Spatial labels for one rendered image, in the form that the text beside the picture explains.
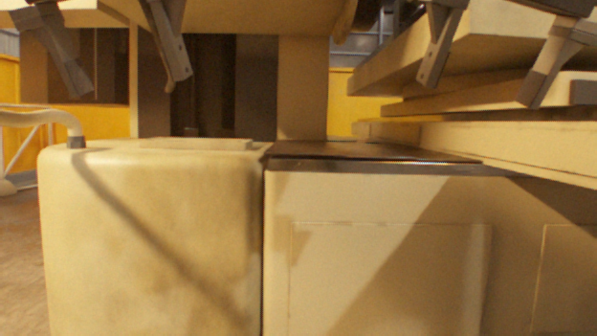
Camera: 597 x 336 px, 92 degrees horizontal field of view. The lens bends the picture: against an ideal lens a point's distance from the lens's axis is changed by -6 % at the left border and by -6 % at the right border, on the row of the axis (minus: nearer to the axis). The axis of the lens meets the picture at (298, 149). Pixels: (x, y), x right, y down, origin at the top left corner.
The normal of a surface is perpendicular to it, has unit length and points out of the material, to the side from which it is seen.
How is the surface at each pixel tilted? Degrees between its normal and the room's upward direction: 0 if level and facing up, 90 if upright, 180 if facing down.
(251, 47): 90
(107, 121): 90
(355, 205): 90
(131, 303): 90
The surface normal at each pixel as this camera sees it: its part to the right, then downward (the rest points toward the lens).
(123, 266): 0.01, 0.09
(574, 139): -1.00, -0.03
